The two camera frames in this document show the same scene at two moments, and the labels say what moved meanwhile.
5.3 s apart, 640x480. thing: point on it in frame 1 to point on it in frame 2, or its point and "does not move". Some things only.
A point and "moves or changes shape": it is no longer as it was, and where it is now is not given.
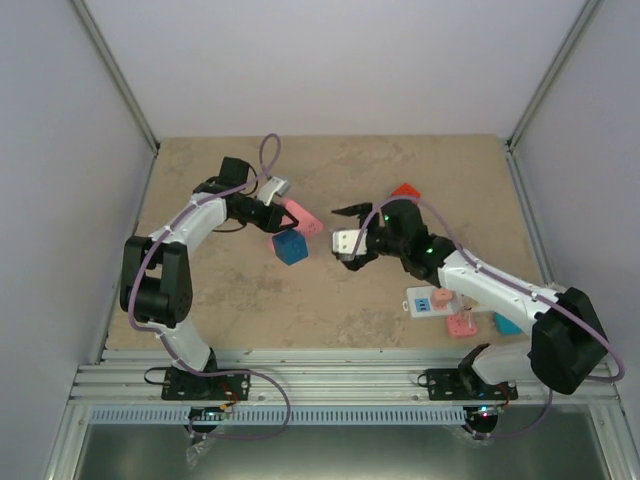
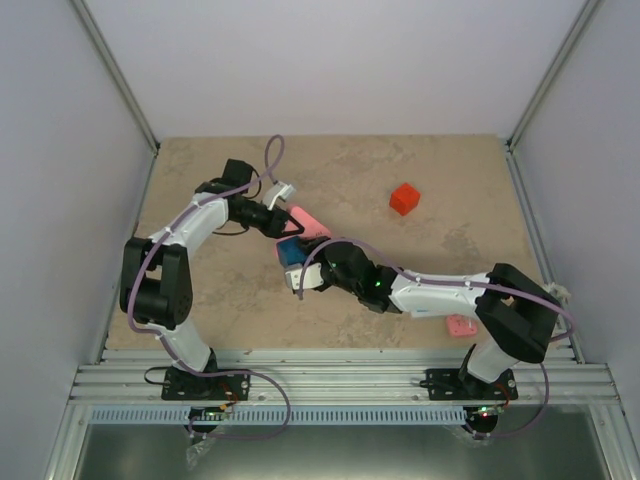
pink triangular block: [307, 222] moves or changes shape
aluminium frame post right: [554, 73] does not move
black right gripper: [358, 210] to [319, 252]
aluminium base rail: [311, 377] does not move
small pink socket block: [458, 326] does not move
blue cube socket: [290, 246] does not move
